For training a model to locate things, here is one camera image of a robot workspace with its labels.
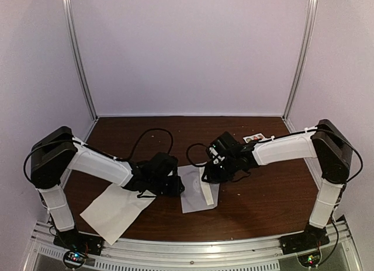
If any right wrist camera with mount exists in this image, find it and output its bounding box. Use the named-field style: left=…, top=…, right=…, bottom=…
left=207, top=145, right=226, bottom=165

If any left aluminium frame post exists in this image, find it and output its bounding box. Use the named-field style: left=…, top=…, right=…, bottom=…
left=62, top=0, right=98, bottom=121

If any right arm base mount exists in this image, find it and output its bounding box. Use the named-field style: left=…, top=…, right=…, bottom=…
left=279, top=232, right=330, bottom=255

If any sticker sheet with round stickers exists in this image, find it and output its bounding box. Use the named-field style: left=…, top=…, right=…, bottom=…
left=243, top=133, right=265, bottom=143

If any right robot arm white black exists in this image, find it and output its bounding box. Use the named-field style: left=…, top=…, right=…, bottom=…
left=201, top=119, right=356, bottom=249

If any right circuit board with leds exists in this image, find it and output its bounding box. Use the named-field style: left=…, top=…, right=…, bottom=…
left=297, top=251, right=321, bottom=268

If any circuit board with leds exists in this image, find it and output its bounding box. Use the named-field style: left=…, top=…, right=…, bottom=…
left=297, top=251, right=321, bottom=268
left=63, top=251, right=88, bottom=269

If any white paper sheet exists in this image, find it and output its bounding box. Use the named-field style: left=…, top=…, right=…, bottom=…
left=80, top=185, right=156, bottom=245

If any white letter paper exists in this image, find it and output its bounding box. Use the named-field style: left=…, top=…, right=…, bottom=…
left=199, top=168, right=214, bottom=206

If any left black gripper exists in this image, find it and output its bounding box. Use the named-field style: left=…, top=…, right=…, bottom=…
left=148, top=176, right=185, bottom=197

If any front aluminium rail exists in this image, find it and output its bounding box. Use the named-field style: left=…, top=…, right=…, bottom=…
left=29, top=221, right=360, bottom=271

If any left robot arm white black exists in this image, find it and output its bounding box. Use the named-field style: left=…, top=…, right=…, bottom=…
left=25, top=126, right=185, bottom=250

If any black camera cable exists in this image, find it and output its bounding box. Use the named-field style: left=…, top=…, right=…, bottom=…
left=23, top=128, right=174, bottom=184
left=186, top=130, right=365, bottom=184

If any right aluminium frame post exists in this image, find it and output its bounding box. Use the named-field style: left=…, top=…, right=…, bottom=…
left=282, top=0, right=318, bottom=121

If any right black camera cable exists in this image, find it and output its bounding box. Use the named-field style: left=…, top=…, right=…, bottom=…
left=186, top=130, right=365, bottom=184

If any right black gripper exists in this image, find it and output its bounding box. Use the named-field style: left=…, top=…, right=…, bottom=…
left=202, top=155, right=238, bottom=183

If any left circuit board with leds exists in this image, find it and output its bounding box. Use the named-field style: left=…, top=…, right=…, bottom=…
left=63, top=251, right=88, bottom=269

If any left black camera cable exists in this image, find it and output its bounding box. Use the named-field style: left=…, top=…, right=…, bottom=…
left=23, top=128, right=174, bottom=184

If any white envelope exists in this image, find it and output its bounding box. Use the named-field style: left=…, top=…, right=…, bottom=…
left=178, top=165, right=220, bottom=214

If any aluminium frame post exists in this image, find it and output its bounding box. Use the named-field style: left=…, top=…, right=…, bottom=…
left=282, top=0, right=318, bottom=121
left=62, top=0, right=98, bottom=121

